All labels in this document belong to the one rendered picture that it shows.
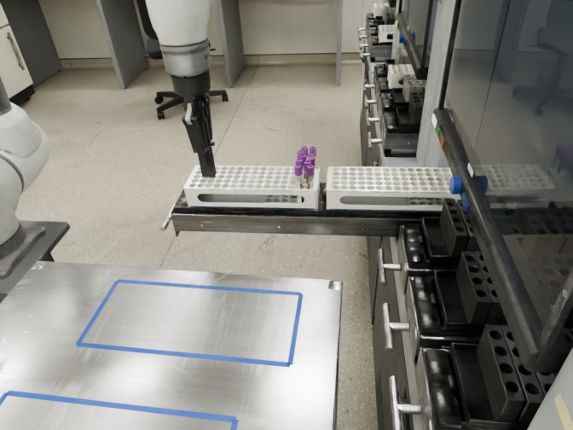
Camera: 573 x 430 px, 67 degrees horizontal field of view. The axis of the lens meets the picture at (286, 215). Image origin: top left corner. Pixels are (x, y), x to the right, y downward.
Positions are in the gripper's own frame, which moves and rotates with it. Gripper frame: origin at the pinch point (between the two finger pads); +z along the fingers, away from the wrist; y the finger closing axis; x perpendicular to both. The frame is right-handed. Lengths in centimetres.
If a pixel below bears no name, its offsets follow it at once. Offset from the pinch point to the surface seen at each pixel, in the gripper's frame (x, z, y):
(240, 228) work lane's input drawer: -7.4, 13.3, -6.7
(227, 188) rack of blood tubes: -5.1, 3.9, -4.6
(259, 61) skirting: 51, 87, 350
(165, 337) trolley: -2.5, 8.4, -40.9
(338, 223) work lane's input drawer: -29.5, 11.2, -6.8
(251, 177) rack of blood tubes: -9.5, 4.2, 0.6
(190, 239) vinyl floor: 44, 90, 79
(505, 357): -51, 2, -45
